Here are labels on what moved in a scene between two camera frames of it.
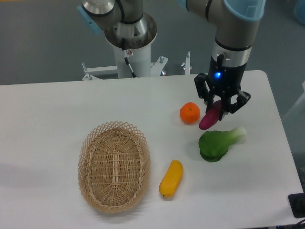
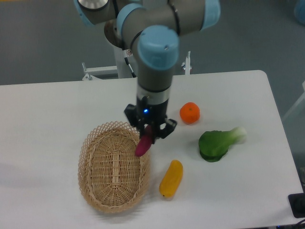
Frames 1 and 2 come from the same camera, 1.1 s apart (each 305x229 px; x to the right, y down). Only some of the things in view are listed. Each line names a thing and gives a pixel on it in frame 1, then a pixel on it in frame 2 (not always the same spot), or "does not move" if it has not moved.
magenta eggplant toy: (211, 118) -> (145, 142)
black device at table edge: (297, 202) does not move
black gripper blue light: (224, 79) -> (145, 112)
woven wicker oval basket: (113, 167) does not move
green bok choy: (213, 145) does not move
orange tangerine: (189, 112) does not move
